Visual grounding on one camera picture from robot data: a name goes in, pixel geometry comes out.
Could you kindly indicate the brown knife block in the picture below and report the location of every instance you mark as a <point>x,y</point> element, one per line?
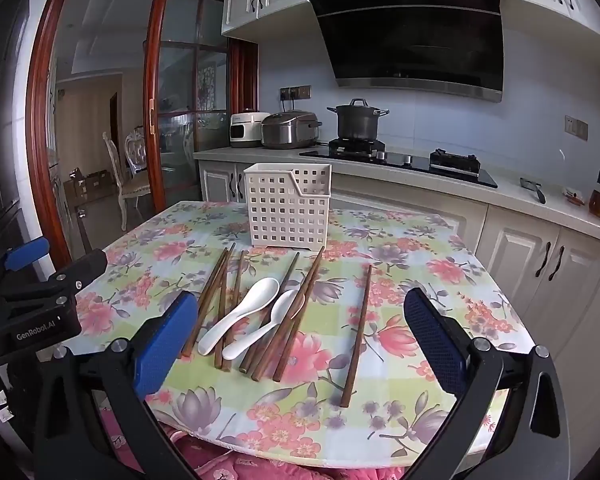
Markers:
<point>598,200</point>

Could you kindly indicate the small white kitchen appliance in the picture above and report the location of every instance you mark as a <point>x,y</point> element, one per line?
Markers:
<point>245,130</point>

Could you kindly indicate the red wooden glass sliding door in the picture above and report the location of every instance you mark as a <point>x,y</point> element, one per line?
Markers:
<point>152,85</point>

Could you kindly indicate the white carved dining chair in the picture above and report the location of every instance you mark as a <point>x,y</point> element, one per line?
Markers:
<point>125,192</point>
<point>137,150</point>

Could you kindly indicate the silver rice cooker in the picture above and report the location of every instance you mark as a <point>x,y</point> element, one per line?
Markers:
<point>287,130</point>

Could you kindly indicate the floral tablecloth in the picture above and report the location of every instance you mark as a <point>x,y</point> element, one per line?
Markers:
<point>380,260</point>

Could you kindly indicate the white ceramic spoon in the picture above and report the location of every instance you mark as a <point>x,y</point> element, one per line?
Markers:
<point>286,305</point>
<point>262,289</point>

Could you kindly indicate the white perforated plastic basket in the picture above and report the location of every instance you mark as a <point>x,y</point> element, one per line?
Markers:
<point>285,210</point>

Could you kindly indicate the dark grey lidded pot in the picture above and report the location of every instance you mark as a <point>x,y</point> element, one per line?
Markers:
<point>356,120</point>

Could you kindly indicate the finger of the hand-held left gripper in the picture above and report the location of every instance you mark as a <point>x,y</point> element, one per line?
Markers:
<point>27,252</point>
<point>87,265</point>

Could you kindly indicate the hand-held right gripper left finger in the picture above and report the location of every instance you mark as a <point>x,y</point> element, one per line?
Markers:
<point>165,347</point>

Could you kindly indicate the black glass gas stove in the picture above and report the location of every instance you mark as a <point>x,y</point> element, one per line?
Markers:
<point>415,167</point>

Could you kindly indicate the gold wall socket with plugs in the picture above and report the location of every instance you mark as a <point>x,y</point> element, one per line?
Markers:
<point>296,92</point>

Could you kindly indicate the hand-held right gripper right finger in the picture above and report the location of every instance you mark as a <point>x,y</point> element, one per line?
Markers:
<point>435,342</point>

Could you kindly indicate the black range hood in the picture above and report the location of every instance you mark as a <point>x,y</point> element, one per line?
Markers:
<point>410,35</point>

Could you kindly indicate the dark tall cabinet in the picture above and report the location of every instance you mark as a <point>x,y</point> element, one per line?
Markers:
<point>10,110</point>

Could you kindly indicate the brown cardboard box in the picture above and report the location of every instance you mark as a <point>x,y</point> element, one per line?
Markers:
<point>92,185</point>

